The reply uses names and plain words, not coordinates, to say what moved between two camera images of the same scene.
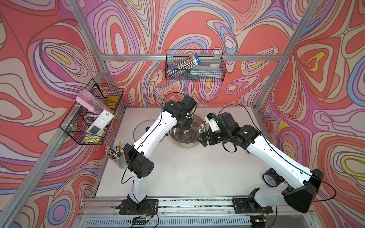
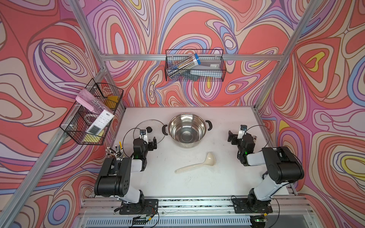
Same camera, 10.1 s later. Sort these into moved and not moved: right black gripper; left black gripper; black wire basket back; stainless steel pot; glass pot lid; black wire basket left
Moved: left black gripper; right black gripper
Not moved: glass pot lid; black wire basket left; stainless steel pot; black wire basket back
